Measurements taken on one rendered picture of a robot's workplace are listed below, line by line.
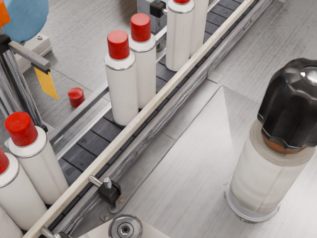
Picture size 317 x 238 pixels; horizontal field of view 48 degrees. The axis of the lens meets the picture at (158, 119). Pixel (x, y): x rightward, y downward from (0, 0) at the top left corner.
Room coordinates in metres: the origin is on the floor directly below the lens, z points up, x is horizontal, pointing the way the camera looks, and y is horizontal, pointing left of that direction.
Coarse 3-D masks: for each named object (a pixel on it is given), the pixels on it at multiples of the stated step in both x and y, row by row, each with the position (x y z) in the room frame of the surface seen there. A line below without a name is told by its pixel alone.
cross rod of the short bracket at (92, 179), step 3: (90, 177) 0.28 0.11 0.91; (93, 177) 0.28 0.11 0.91; (90, 180) 0.27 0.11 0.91; (93, 180) 0.27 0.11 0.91; (96, 180) 0.27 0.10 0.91; (99, 180) 0.27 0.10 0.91; (93, 183) 0.27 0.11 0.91; (96, 183) 0.26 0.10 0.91; (99, 183) 0.26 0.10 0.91; (96, 186) 0.26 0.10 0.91; (99, 186) 0.26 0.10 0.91
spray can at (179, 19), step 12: (168, 0) 0.58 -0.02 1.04; (180, 0) 0.56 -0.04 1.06; (192, 0) 0.58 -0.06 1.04; (168, 12) 0.57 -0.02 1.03; (180, 12) 0.55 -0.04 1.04; (192, 12) 0.56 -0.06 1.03; (168, 24) 0.56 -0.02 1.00; (180, 24) 0.55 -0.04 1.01; (168, 36) 0.56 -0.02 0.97; (180, 36) 0.55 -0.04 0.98; (168, 48) 0.56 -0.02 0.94; (180, 48) 0.55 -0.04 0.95; (168, 60) 0.56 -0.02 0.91; (180, 60) 0.55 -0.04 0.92
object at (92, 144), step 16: (224, 0) 0.82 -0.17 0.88; (240, 0) 0.82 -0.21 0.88; (256, 0) 0.82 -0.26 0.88; (208, 16) 0.75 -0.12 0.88; (224, 16) 0.75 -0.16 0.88; (240, 16) 0.75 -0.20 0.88; (208, 32) 0.69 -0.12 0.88; (160, 64) 0.58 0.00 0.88; (160, 80) 0.53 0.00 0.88; (96, 128) 0.40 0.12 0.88; (112, 128) 0.40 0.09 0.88; (80, 144) 0.36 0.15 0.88; (96, 144) 0.36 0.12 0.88; (128, 144) 0.36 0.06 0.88; (64, 160) 0.32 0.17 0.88; (80, 160) 0.33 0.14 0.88; (112, 160) 0.33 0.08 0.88; (96, 176) 0.29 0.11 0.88; (80, 192) 0.26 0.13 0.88; (48, 208) 0.23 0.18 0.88; (16, 224) 0.20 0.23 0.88
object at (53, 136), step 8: (160, 32) 0.59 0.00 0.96; (160, 40) 0.57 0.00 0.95; (104, 88) 0.43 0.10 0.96; (96, 96) 0.41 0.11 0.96; (88, 104) 0.39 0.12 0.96; (72, 112) 0.37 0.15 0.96; (80, 112) 0.37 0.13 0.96; (64, 120) 0.35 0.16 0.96; (72, 120) 0.36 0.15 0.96; (56, 128) 0.34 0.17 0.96; (64, 128) 0.34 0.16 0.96; (48, 136) 0.32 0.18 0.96; (56, 136) 0.32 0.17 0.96
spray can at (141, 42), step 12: (132, 24) 0.46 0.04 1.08; (144, 24) 0.46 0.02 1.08; (132, 36) 0.46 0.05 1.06; (144, 36) 0.45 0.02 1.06; (132, 48) 0.45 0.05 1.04; (144, 48) 0.45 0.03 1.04; (144, 60) 0.44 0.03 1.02; (144, 72) 0.44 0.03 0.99; (144, 84) 0.44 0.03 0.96; (144, 96) 0.44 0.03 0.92
